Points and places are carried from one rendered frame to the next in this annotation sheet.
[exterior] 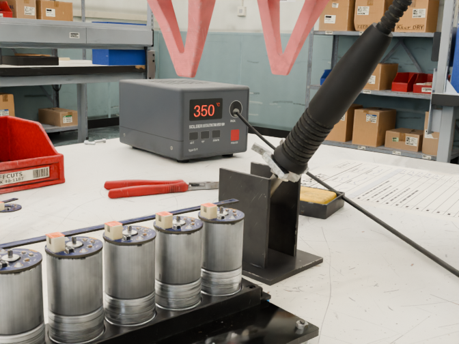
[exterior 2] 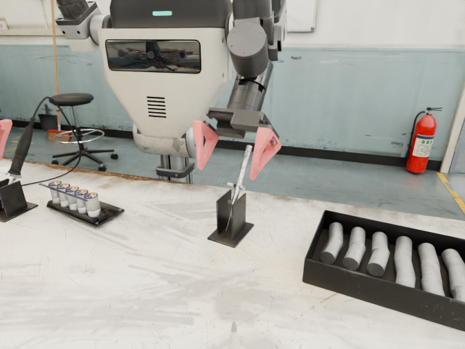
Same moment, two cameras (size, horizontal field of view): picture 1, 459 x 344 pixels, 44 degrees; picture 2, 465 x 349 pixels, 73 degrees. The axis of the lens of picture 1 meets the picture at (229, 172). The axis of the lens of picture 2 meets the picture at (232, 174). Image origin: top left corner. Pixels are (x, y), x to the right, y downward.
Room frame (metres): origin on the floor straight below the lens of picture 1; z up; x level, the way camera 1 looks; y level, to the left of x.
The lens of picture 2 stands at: (0.15, 0.69, 1.09)
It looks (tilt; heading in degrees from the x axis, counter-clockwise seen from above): 24 degrees down; 250
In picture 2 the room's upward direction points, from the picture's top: straight up
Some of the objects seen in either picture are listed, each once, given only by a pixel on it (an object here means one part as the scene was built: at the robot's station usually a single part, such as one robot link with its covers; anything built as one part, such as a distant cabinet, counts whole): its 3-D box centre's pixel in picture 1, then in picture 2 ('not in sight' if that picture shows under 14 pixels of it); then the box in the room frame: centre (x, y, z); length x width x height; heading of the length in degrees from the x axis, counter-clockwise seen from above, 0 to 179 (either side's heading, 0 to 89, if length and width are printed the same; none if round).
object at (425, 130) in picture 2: not in sight; (423, 140); (-2.21, -1.15, 0.29); 0.16 x 0.15 x 0.55; 143
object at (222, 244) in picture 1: (219, 257); (57, 193); (0.29, 0.00, 0.79); 0.02 x 0.02 x 0.05
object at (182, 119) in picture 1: (182, 117); not in sight; (0.79, 0.07, 0.80); 0.15 x 0.12 x 0.10; 41
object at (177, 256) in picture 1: (177, 269); (66, 197); (0.28, 0.02, 0.79); 0.02 x 0.02 x 0.05
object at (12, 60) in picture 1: (30, 60); not in sight; (3.06, 1.06, 0.77); 0.24 x 0.16 x 0.04; 142
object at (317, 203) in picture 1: (298, 198); not in sight; (0.53, -0.07, 0.76); 0.07 x 0.05 x 0.02; 62
